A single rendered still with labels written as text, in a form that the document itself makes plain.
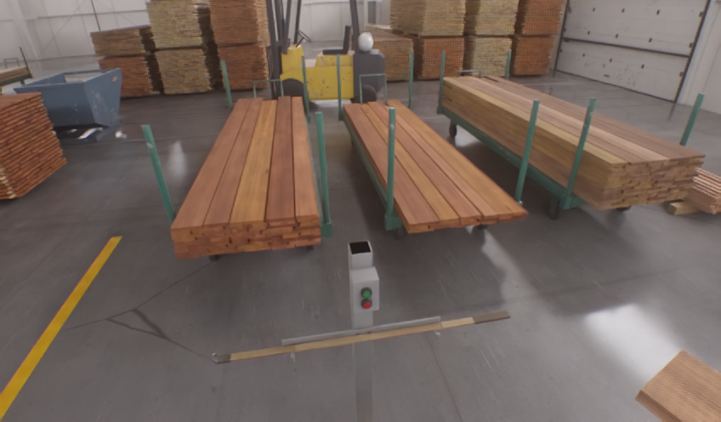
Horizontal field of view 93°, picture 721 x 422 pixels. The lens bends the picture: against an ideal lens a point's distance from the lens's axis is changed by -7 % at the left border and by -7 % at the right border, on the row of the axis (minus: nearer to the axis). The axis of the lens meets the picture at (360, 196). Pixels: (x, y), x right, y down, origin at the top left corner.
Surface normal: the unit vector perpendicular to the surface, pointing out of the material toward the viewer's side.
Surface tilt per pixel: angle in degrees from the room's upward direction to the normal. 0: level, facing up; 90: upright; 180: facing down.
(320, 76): 90
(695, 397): 0
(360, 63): 90
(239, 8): 90
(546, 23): 90
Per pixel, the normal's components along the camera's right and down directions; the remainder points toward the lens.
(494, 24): 0.18, 0.46
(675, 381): -0.02, -0.88
